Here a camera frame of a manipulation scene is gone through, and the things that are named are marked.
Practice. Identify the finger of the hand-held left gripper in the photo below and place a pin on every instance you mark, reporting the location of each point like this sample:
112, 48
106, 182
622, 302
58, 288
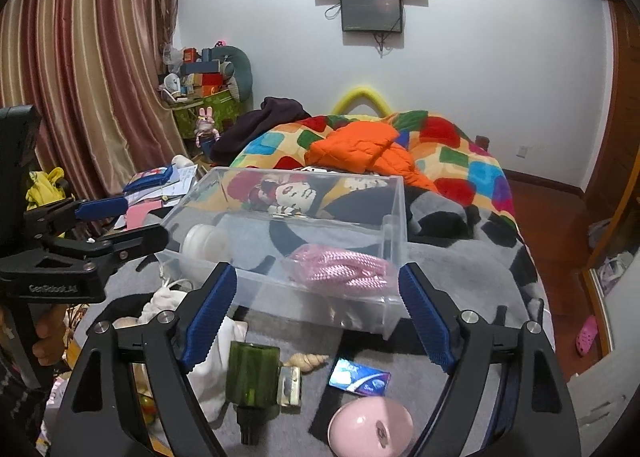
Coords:
102, 207
140, 239

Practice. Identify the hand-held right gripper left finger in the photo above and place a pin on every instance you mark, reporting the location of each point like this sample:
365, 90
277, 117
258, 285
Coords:
210, 317

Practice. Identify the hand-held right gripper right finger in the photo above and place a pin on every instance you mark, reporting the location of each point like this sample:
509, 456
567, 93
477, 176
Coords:
425, 317

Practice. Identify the round cream plastic tub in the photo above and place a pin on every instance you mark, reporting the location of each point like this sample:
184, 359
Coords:
205, 239

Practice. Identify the green glass bottle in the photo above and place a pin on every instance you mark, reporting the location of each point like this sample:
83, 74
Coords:
252, 372

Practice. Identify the blue packet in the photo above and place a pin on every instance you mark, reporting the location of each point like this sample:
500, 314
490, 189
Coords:
360, 377

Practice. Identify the clear plastic storage box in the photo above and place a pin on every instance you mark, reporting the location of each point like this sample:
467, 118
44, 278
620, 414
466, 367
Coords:
390, 207

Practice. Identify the person's left hand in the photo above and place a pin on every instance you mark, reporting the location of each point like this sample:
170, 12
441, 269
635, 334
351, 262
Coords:
49, 337

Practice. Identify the pink envelope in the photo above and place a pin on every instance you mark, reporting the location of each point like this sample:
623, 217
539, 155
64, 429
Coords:
145, 217

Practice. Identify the yellow cloth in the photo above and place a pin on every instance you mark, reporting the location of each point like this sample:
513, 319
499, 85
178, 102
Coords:
45, 189

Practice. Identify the blue case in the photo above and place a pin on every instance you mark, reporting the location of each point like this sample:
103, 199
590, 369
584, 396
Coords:
150, 178

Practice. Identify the pile of papers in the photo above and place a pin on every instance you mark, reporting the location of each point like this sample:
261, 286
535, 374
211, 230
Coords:
177, 187

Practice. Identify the small metal tin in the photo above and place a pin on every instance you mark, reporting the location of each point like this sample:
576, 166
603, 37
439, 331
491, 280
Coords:
290, 387

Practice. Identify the tan conch shell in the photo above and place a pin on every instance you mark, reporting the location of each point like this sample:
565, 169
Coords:
310, 362

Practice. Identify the striped pink curtain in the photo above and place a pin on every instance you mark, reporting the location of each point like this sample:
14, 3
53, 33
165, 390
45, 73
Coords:
85, 62

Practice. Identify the pink round device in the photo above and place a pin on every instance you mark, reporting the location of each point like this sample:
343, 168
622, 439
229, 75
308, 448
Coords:
367, 427

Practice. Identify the pink rabbit toy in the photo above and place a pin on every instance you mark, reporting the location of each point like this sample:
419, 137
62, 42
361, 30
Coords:
206, 127

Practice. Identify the small white fan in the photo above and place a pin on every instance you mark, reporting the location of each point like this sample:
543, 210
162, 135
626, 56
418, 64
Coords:
171, 84

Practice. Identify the green storage box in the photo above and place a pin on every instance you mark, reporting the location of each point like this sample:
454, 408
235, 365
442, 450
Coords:
220, 109

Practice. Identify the colourful checked quilt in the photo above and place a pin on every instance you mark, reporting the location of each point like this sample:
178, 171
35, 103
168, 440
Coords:
460, 162

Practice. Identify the pink slipper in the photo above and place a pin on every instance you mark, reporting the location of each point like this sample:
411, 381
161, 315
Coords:
586, 336

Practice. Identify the dark purple cloth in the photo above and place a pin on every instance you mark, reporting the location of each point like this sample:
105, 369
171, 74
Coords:
260, 124

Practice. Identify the orange puffer jacket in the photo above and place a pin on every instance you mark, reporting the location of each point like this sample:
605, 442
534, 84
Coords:
360, 147

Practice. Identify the grey green neck pillow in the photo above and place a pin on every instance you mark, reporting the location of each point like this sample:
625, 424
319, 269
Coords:
244, 72

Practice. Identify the white shoes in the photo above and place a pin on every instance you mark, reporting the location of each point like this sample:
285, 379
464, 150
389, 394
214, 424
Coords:
616, 269

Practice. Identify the yellow foam tube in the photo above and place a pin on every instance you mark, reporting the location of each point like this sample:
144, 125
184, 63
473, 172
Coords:
361, 94

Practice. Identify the small black wall monitor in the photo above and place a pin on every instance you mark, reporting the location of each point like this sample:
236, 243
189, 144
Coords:
372, 12

